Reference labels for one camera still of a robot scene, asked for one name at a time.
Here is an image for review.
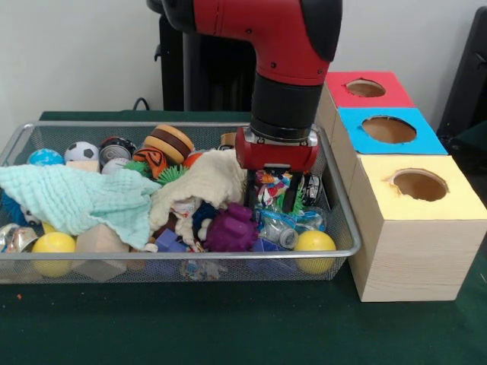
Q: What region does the purple rubber toy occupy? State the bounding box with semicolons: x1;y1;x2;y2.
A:
203;203;259;252

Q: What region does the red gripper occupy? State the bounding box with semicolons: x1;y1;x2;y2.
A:
234;127;320;214

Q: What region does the wooden box with three holes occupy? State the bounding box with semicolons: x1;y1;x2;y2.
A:
314;70;487;303

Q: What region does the crushed bottle with blue label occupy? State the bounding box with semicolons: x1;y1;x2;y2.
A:
296;208;328;233

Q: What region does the yellow ball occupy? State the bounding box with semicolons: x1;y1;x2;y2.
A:
294;230;338;275
31;231;77;278

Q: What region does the colourful packet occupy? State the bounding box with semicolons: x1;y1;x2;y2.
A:
253;170;294;208

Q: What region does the blue globe ball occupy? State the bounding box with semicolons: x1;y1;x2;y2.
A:
27;148;65;167

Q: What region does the black and white football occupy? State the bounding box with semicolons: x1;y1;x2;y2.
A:
63;141;100;164

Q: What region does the mint green cloth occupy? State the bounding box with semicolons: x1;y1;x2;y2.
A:
0;163;163;251

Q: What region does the dark green tablecloth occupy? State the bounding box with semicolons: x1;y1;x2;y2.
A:
0;109;487;365

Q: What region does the metal wire mesh bin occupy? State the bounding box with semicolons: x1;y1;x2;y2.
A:
0;120;361;285

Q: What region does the toy burger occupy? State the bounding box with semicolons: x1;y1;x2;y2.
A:
143;124;194;165

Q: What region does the clear bottle with blue label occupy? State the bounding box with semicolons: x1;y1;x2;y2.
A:
253;208;300;252

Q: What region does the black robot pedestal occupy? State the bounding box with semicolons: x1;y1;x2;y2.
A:
154;14;259;112

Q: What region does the cream white cloth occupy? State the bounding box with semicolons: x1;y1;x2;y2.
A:
148;148;248;244

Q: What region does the black upright panel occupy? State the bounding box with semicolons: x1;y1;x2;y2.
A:
436;6;487;153

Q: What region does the large green spiky ball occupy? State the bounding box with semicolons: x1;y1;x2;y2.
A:
273;188;306;214

